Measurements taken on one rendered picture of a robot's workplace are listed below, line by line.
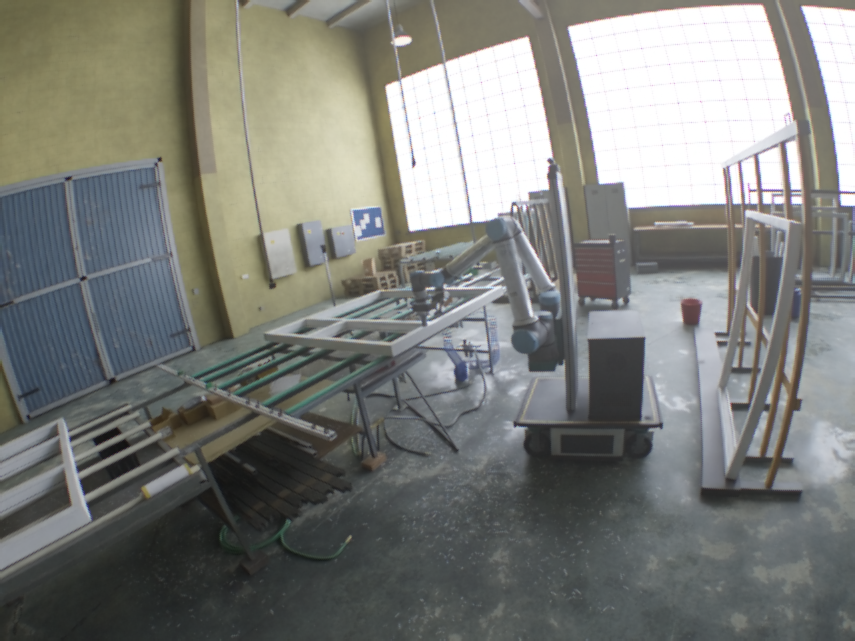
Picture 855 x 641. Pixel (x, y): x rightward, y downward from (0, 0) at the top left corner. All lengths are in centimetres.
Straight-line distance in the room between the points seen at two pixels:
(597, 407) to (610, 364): 29
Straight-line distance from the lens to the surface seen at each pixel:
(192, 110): 909
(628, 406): 247
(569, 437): 250
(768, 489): 258
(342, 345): 261
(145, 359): 824
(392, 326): 282
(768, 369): 223
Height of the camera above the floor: 161
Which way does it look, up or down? 14 degrees down
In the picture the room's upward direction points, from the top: 9 degrees counter-clockwise
